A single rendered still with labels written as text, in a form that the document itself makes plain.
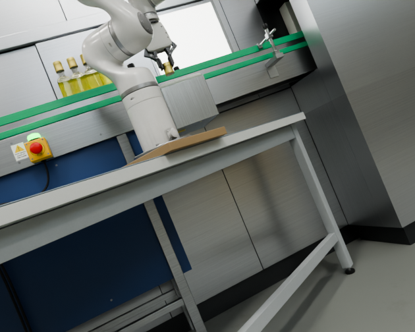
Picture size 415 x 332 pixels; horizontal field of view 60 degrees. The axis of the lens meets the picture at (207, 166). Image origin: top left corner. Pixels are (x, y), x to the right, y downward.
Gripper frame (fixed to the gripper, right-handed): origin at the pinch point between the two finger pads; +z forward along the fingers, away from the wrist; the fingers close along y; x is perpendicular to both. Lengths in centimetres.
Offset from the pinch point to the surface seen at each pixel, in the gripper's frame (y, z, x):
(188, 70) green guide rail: -14.6, -1.2, -22.7
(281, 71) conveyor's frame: -58, 13, -22
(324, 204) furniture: -46, 77, -12
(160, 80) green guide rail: -1.0, -1.1, -22.4
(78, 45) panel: 25, -33, -38
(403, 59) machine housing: -111, 31, -7
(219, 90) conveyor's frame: -24.0, 12.2, -21.1
